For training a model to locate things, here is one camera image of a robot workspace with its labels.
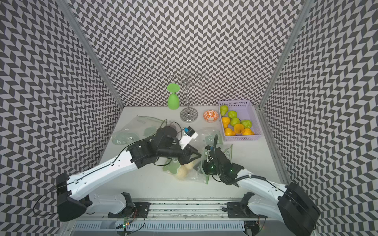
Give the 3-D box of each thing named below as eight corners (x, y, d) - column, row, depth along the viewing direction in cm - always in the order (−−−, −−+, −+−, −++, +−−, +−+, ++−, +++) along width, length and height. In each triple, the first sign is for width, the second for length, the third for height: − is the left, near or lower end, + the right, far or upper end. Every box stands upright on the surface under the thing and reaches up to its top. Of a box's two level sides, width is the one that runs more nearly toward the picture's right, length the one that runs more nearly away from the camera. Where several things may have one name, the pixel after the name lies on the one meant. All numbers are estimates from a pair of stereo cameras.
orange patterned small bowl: (203, 122, 110) (203, 118, 107) (202, 114, 116) (203, 110, 112) (218, 122, 110) (218, 118, 107) (217, 114, 116) (217, 110, 112)
